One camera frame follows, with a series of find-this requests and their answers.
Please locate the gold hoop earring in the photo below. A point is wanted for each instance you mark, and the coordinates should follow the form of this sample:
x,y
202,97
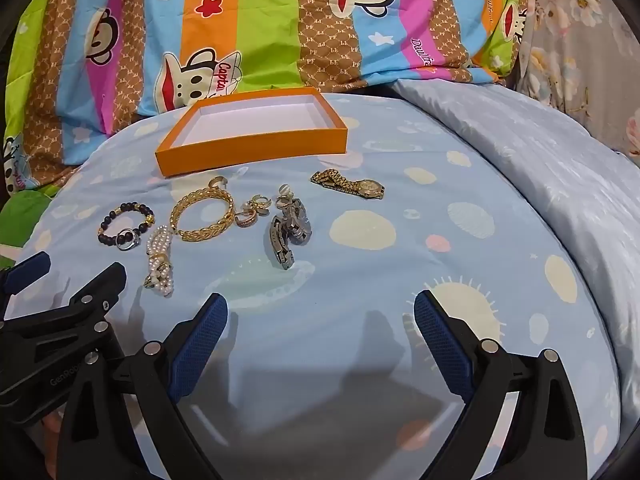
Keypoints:
x,y
218,182

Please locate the striped printed blanket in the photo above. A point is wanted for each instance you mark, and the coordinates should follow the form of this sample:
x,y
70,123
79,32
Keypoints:
x,y
280,25

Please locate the gold wrist watch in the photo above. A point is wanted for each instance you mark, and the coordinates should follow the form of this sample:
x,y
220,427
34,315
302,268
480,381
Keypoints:
x,y
350,185

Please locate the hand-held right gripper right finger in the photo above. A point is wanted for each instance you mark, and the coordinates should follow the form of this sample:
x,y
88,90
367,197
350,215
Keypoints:
x,y
440,340

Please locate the gold charm earring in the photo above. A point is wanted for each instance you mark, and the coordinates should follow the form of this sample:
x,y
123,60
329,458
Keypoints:
x,y
257,202

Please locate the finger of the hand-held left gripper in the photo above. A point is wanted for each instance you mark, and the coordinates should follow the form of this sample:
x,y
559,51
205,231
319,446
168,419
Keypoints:
x,y
22,270
95,292

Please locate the grey floral cloth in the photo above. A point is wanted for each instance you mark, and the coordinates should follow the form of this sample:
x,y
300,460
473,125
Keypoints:
x,y
575,35

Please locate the orange jewelry box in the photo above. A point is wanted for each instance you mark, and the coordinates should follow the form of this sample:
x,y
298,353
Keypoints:
x,y
250,130

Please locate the light blue patterned bedsheet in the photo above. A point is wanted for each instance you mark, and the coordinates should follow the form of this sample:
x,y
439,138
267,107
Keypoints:
x,y
350,260

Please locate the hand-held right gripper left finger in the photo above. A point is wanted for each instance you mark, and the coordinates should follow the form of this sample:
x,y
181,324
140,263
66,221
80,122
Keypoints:
x,y
200,340

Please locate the silver wrist watch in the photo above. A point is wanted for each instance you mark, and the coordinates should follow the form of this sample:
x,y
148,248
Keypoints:
x,y
287,225

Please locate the small gold earring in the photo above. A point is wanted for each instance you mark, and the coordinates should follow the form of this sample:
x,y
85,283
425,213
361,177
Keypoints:
x,y
245,219

